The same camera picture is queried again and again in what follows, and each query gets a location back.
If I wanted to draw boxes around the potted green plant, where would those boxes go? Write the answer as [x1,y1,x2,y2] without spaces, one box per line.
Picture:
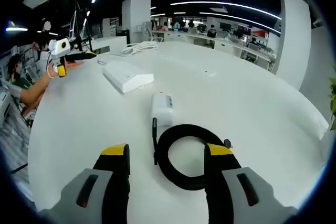
[329,63,336,130]

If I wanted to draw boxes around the white power strip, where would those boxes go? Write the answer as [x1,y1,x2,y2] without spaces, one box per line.
[102,60,155,94]

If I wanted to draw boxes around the white desk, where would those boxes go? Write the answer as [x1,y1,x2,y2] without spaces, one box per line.
[27,36,330,224]

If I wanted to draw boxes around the white office workstation row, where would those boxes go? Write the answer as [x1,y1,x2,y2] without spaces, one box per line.
[151,28,276,70]

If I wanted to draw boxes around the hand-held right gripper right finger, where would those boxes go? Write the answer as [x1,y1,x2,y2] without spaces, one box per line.
[204,143,299,224]

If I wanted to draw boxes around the person's left hand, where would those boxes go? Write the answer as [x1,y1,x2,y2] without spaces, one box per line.
[47,60,85,78]

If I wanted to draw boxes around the person's head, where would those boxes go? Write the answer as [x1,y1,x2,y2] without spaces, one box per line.
[7,53,27,82]

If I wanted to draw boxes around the black charger cable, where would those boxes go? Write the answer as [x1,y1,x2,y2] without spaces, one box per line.
[151,117,235,191]

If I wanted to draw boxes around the black monitor stand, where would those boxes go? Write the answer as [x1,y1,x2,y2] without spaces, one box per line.
[68,0,94,51]

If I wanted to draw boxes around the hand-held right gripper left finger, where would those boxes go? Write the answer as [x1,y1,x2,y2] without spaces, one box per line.
[39,143,131,224]

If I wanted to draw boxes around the white charger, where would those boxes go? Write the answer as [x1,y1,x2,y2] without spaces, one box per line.
[150,92,176,127]

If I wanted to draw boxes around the person's shirt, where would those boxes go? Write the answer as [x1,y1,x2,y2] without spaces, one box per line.
[0,78,36,104]

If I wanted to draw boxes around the white power strip cable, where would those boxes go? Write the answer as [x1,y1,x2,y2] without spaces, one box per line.
[97,40,159,66]

